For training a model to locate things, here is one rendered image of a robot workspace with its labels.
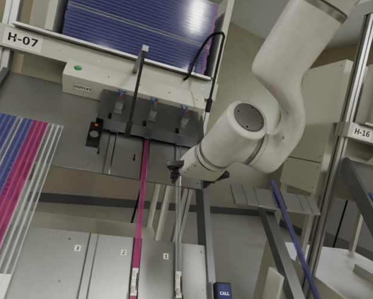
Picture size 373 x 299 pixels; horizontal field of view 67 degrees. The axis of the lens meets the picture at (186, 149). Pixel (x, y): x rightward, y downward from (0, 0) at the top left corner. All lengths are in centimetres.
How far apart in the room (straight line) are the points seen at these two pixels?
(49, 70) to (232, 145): 90
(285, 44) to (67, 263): 64
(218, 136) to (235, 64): 433
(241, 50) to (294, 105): 447
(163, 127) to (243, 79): 407
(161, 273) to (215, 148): 37
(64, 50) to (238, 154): 75
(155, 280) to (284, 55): 58
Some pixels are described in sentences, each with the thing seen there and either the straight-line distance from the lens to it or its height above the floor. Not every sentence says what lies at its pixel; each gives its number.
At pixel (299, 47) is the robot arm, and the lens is 49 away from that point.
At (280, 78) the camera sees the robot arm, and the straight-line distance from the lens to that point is 49.
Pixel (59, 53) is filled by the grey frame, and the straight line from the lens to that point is 110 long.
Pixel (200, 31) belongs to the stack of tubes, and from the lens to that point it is 113.
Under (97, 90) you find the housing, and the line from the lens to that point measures 101.
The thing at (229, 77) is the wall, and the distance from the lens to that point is 476.
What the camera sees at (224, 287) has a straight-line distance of 77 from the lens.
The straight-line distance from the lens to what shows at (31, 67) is 127.
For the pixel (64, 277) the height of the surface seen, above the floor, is 78.
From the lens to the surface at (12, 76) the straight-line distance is 110.
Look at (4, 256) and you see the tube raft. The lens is 75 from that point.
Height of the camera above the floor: 114
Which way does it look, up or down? 2 degrees down
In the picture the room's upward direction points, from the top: 12 degrees clockwise
